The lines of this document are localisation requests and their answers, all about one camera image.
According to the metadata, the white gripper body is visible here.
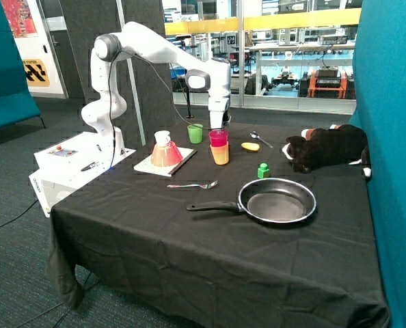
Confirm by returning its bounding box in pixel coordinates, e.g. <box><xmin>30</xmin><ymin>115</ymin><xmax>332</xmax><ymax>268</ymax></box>
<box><xmin>208</xmin><ymin>96</ymin><xmax>231</xmax><ymax>129</ymax></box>

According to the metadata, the pink plastic cup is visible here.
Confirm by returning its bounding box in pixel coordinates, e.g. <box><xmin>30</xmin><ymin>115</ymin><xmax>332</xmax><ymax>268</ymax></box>
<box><xmin>209</xmin><ymin>130</ymin><xmax>228</xmax><ymax>147</ymax></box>

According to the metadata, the green plastic cup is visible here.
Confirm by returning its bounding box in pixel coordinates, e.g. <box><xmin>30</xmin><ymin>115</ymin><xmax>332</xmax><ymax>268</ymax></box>
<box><xmin>187</xmin><ymin>124</ymin><xmax>203</xmax><ymax>144</ymax></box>

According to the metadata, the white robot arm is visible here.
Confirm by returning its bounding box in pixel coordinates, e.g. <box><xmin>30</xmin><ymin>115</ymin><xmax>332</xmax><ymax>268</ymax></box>
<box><xmin>81</xmin><ymin>22</ymin><xmax>231</xmax><ymax>161</ymax></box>

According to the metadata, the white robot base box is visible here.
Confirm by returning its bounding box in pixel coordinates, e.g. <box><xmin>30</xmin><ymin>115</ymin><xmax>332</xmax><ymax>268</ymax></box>
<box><xmin>29</xmin><ymin>132</ymin><xmax>135</xmax><ymax>218</ymax></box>

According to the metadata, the yellow plastic cup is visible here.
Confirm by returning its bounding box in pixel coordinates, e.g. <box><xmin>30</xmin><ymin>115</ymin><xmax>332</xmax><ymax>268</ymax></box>
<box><xmin>210</xmin><ymin>143</ymin><xmax>230</xmax><ymax>165</ymax></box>

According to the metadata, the metal spoon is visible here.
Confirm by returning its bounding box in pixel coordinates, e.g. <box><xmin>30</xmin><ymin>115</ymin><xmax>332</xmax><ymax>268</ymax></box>
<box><xmin>249</xmin><ymin>131</ymin><xmax>273</xmax><ymax>148</ymax></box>

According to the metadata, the yellow potato toy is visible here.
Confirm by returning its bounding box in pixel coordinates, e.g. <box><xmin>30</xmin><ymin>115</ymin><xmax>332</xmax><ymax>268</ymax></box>
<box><xmin>241</xmin><ymin>142</ymin><xmax>260</xmax><ymax>152</ymax></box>

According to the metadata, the metal fork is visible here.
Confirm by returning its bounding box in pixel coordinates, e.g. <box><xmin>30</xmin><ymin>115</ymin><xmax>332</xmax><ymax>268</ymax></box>
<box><xmin>167</xmin><ymin>180</ymin><xmax>218</xmax><ymax>189</ymax></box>

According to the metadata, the white small cup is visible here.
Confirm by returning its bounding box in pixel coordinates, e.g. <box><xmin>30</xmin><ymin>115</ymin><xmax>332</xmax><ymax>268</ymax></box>
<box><xmin>154</xmin><ymin>131</ymin><xmax>171</xmax><ymax>147</ymax></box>

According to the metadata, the green toy block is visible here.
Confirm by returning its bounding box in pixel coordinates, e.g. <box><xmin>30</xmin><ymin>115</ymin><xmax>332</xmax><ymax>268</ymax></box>
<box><xmin>257</xmin><ymin>163</ymin><xmax>270</xmax><ymax>179</ymax></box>

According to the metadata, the red inverted bowl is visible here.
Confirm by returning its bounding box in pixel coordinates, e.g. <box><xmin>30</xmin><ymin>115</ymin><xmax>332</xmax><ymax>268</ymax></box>
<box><xmin>150</xmin><ymin>141</ymin><xmax>182</xmax><ymax>167</ymax></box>

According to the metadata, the white rectangular board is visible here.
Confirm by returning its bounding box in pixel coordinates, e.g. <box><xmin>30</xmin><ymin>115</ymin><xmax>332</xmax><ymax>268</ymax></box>
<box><xmin>134</xmin><ymin>147</ymin><xmax>197</xmax><ymax>177</ymax></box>

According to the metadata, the black tripod stand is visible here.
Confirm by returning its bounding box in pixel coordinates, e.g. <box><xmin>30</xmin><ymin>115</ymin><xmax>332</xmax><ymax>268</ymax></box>
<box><xmin>175</xmin><ymin>33</ymin><xmax>194</xmax><ymax>119</ymax></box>

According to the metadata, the black frying pan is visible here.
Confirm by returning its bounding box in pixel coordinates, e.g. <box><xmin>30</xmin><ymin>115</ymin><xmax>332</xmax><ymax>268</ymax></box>
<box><xmin>186</xmin><ymin>178</ymin><xmax>317</xmax><ymax>223</ymax></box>

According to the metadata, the brown plush dog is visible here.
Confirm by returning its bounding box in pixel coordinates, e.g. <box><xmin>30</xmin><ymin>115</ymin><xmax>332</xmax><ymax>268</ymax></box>
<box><xmin>282</xmin><ymin>124</ymin><xmax>372</xmax><ymax>179</ymax></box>

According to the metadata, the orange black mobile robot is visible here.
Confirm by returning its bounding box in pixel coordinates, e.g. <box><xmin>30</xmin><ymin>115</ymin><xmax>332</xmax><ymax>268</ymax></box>
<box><xmin>298</xmin><ymin>66</ymin><xmax>355</xmax><ymax>100</ymax></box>

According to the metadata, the black tablecloth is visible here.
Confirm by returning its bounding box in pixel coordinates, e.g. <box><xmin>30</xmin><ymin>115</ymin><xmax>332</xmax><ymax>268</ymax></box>
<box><xmin>46</xmin><ymin>123</ymin><xmax>390</xmax><ymax>327</ymax></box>

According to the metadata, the teal partition right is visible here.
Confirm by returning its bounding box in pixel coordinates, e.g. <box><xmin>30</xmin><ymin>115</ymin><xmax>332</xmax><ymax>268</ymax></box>
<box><xmin>351</xmin><ymin>1</ymin><xmax>406</xmax><ymax>327</ymax></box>

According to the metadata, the teal sofa left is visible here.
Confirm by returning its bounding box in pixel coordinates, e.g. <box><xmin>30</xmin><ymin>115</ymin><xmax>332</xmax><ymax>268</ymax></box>
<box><xmin>0</xmin><ymin>2</ymin><xmax>41</xmax><ymax>128</ymax></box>

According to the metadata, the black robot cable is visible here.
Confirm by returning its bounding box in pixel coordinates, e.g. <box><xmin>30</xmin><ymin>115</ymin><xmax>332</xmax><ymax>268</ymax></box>
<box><xmin>107</xmin><ymin>49</ymin><xmax>221</xmax><ymax>170</ymax></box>

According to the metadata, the red wall poster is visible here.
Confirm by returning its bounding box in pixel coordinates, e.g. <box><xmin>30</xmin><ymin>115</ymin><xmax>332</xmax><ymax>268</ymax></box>
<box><xmin>0</xmin><ymin>0</ymin><xmax>38</xmax><ymax>38</ymax></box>

